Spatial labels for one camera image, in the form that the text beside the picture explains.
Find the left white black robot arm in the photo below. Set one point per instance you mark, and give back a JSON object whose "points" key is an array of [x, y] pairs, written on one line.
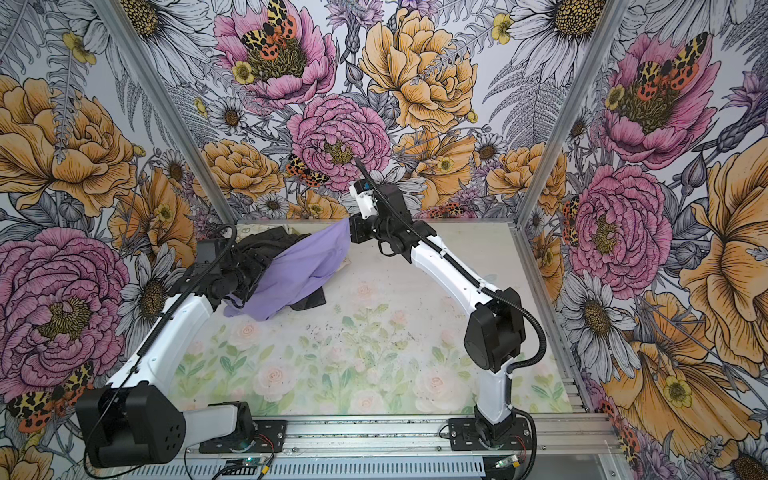
{"points": [[131, 422]]}

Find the aluminium front rail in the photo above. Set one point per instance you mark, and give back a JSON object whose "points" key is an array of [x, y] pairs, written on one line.
{"points": [[413, 435]]}

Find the right aluminium corner post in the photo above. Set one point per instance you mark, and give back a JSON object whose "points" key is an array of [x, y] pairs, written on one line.
{"points": [[599, 48]]}

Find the lavender purple shirt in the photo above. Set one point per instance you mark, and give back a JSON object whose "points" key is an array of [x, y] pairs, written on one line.
{"points": [[298, 285]]}

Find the green circuit board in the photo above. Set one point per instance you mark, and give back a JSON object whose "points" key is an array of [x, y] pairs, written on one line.
{"points": [[248, 467]]}

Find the black cloth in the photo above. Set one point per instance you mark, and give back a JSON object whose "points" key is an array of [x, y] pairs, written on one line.
{"points": [[257, 252]]}

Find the left aluminium corner post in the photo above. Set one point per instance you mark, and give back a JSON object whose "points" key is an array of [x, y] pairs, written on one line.
{"points": [[139, 60]]}

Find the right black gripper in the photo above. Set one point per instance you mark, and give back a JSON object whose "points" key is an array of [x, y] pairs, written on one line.
{"points": [[358, 229]]}

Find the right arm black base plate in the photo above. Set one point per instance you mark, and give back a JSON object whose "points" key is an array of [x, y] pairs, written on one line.
{"points": [[468, 435]]}

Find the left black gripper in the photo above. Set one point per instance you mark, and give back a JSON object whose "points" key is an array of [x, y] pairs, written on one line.
{"points": [[256, 263]]}

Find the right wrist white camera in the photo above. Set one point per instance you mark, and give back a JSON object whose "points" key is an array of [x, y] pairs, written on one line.
{"points": [[364, 196]]}

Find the white slotted cable duct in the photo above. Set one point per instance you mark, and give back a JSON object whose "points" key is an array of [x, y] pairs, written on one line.
{"points": [[451, 467]]}

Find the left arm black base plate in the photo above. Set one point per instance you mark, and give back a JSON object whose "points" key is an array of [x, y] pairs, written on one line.
{"points": [[263, 436]]}

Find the aluminium corner post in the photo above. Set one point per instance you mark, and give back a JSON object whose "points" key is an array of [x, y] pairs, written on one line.
{"points": [[139, 60], [599, 48]]}

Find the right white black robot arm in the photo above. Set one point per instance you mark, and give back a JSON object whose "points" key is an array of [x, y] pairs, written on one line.
{"points": [[501, 336]]}

